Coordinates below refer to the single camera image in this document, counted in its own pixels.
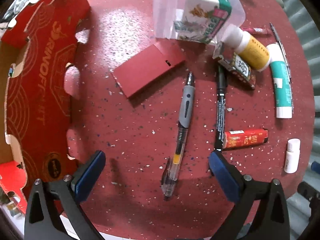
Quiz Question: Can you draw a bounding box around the grey grip gel pen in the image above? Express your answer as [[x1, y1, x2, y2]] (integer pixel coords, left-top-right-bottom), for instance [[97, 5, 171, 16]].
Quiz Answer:
[[161, 72, 195, 200]]

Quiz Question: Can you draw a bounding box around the teal white glue stick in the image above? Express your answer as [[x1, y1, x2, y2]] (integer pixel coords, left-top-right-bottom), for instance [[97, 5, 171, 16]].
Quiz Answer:
[[266, 43, 293, 119]]

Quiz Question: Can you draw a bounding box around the small red box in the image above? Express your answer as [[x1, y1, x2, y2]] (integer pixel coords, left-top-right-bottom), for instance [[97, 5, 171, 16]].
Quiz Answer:
[[112, 39, 185, 98]]

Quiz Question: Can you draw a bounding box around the clear plastic container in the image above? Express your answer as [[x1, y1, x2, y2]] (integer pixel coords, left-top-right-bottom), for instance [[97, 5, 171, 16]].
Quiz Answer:
[[153, 0, 246, 41]]

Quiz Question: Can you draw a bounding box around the small white bottle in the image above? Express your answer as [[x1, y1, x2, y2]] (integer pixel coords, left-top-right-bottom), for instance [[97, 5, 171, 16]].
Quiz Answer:
[[284, 138, 301, 174]]

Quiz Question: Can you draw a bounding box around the red lighter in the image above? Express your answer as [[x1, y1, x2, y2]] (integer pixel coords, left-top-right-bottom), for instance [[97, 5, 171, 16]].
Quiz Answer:
[[223, 128, 268, 149]]

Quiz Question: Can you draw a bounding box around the black marker pen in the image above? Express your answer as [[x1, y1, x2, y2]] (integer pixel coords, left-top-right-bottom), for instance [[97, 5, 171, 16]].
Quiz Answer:
[[214, 66, 226, 151]]

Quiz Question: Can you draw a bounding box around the small patterned packet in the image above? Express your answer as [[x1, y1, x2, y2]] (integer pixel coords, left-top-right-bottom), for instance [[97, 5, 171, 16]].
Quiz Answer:
[[213, 43, 256, 90]]

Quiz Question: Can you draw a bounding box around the white silver pen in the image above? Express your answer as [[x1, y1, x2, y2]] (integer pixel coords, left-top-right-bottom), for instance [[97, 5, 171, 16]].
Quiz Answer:
[[269, 22, 293, 83]]

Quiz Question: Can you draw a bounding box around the yellow label pill bottle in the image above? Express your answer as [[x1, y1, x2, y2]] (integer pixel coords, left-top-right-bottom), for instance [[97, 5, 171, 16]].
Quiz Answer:
[[222, 24, 271, 72]]

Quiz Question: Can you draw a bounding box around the red cardboard box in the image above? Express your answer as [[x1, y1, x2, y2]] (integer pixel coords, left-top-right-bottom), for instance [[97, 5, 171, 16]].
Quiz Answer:
[[1, 0, 90, 213]]

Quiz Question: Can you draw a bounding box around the red gel pen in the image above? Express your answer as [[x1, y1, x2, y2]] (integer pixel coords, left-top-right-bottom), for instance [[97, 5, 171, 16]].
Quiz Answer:
[[241, 27, 271, 36]]

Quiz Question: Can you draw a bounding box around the green white medicine box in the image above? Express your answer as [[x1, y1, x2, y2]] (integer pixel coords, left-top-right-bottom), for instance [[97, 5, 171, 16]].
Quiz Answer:
[[174, 0, 232, 44]]

